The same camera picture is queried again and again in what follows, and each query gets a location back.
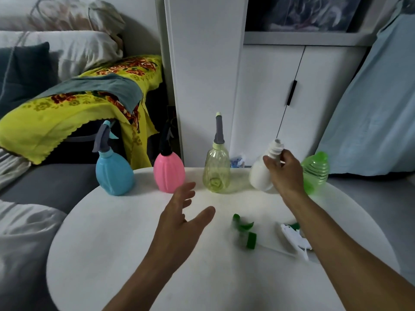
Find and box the person's right hand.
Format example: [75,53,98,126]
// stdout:
[263,149,305,201]

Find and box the person's left hand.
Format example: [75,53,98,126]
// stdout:
[144,181,216,273]

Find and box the white plastic bottle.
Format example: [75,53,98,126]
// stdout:
[249,139,285,192]

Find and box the bright green clear bottle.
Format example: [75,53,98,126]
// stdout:
[300,151,330,195]

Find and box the pink plastic bottle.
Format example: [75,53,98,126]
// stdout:
[153,151,186,194]

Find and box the white green sprayer head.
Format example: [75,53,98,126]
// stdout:
[280,222,313,262]

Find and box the yellow-green clear bottle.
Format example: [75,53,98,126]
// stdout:
[202,147,231,193]

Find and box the clear green sprayer head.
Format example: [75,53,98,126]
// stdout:
[230,213,296,256]

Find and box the grey light-green sprayer head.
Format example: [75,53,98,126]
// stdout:
[212,112,227,150]

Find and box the blue plastic bottle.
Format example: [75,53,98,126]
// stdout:
[95,149,135,197]

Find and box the black sprayer head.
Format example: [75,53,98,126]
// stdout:
[159,118,177,156]

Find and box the grey blue sprayer head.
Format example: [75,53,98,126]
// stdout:
[92,120,119,153]

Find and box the person's right forearm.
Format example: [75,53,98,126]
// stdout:
[284,190,415,311]

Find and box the light blue cloth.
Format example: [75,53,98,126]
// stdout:
[316,0,415,177]

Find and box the black speaker box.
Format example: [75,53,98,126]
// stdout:
[166,105,178,127]

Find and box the black bedside cabinet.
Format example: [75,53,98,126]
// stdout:
[42,121,130,165]

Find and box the grey mattress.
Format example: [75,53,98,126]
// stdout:
[0,163,101,215]

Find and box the white wardrobe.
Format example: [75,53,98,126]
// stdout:
[163,0,378,167]

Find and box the grey patterned bedsheet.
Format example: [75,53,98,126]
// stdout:
[0,149,67,311]

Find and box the grey-blue towel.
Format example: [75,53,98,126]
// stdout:
[32,73,144,114]

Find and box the plastic-wrapped patterned quilt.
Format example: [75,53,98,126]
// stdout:
[246,0,364,33]

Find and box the yellow floral blanket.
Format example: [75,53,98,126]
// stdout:
[0,54,163,170]

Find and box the white pillow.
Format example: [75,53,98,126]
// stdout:
[0,30,124,82]

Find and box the dark blue cushion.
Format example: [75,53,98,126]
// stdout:
[0,41,59,119]

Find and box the faded floral pillow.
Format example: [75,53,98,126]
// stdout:
[0,0,126,36]

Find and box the black wardrobe handle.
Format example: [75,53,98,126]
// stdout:
[286,80,298,106]

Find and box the grey cable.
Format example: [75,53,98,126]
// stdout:
[0,31,30,102]

